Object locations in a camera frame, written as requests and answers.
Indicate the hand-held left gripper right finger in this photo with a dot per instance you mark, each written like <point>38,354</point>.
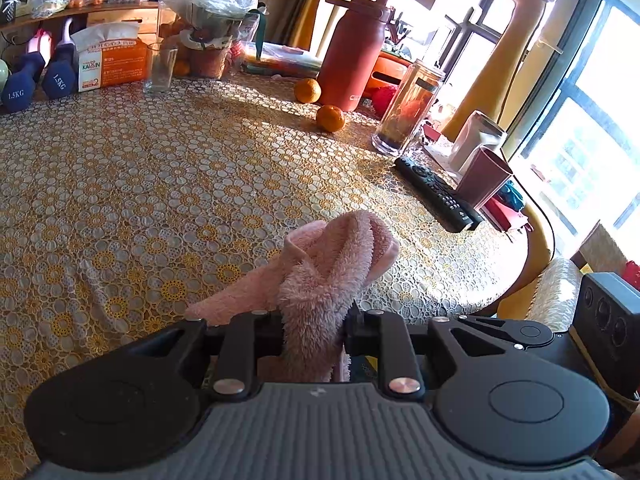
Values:
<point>361,332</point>

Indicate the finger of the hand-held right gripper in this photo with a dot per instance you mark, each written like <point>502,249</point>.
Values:
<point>525,332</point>

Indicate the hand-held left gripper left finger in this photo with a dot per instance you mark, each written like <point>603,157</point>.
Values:
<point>270,331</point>

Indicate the pink fluffy towel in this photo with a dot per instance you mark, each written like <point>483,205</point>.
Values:
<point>320,270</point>

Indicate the lace chair cushion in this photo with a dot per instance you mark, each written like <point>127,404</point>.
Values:
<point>555,292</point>

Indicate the yellow chair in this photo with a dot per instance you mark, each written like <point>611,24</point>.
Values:
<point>537,245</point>

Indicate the red box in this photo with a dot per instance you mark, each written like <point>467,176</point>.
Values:
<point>507,217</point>

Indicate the maroon cup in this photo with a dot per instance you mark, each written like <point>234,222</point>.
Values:
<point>482,180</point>

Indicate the black remote control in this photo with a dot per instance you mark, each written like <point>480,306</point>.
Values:
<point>437,192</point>

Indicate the white mug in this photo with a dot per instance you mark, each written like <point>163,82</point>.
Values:
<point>475,132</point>

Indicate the orange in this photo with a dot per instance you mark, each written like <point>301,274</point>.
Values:
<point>307,91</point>
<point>330,118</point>

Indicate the glass tea bottle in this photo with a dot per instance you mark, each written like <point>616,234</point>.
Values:
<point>407,105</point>

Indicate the red ball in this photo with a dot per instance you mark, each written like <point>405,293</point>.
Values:
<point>384,100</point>

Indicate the orange tissue box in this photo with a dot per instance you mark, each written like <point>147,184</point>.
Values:
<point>392,72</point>

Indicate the stack of folders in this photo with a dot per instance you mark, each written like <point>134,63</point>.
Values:
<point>280,62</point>

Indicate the tan giraffe figure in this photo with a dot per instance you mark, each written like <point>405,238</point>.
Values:
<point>505,50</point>

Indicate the red water bottle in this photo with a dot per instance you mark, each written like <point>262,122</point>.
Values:
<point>350,50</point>

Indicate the clear drinking glass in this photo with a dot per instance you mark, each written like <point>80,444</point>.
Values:
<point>160,67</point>

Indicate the orange white tissue pack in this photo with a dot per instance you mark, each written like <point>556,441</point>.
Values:
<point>112,60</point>

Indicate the yellow curtain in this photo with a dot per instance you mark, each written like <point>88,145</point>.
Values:
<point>312,5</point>

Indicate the blue dumbbell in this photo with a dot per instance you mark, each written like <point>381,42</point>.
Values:
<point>59,77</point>
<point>20,85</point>

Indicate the wooden shelf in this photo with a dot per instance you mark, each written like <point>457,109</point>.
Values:
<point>125,12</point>

